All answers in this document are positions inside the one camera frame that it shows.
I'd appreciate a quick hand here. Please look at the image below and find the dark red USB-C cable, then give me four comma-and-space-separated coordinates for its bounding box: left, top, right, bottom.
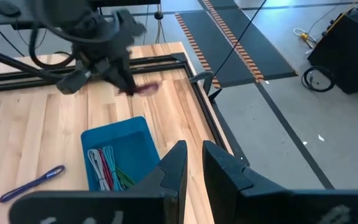
117, 80, 162, 96

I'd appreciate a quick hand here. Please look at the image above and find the black computer mouse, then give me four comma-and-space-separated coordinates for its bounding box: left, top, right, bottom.
0, 0, 22, 17

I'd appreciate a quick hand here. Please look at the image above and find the black equipment case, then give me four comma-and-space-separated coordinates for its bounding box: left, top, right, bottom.
307, 6, 358, 95

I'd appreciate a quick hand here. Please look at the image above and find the grey frame clamp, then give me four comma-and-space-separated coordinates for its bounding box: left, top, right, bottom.
190, 70, 214, 96

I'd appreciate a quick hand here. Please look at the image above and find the thin black floor cable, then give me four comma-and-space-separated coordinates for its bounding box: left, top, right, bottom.
212, 0, 269, 78

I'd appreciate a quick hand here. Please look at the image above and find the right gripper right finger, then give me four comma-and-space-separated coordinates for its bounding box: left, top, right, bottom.
201, 139, 358, 224

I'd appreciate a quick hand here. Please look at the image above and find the blue plastic tray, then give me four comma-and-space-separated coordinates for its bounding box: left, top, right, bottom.
80, 116, 162, 192

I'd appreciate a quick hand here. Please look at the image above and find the black aluminium table frame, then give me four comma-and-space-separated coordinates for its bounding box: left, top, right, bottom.
0, 52, 250, 166

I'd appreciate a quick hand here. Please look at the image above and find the green USB-C cable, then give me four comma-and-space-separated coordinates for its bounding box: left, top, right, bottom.
114, 166, 136, 190

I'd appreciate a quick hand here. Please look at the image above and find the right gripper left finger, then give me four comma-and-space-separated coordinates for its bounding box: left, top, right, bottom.
8, 139, 189, 224

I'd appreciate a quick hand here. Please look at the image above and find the blue USB-C cable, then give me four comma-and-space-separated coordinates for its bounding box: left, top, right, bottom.
0, 164, 66, 203

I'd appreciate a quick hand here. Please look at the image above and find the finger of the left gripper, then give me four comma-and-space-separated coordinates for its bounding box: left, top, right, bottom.
103, 63, 126, 90
118, 55, 137, 96

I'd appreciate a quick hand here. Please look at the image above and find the grey lower desk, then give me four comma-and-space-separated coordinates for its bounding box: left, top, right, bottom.
0, 0, 85, 31

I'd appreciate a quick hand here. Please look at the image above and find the black hazard-striped floor mat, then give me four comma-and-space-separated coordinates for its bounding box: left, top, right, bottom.
175, 0, 298, 89

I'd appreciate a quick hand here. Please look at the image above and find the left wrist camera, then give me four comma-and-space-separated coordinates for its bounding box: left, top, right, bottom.
56, 68, 92, 95

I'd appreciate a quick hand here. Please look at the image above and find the white and yellow cable bundle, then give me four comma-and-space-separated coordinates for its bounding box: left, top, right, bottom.
293, 27, 319, 47

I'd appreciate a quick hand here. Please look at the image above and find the coiled black cable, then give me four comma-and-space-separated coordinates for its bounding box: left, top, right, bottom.
301, 65, 336, 93

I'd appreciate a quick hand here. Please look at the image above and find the magenta USB-C cable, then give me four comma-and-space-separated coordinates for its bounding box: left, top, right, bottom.
97, 149, 115, 191

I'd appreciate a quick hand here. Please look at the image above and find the grey USB-C cable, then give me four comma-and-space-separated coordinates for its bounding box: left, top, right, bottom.
86, 148, 111, 192

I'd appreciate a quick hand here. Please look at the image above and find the light teal USB-C cable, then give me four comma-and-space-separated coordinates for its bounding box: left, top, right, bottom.
102, 145, 115, 175

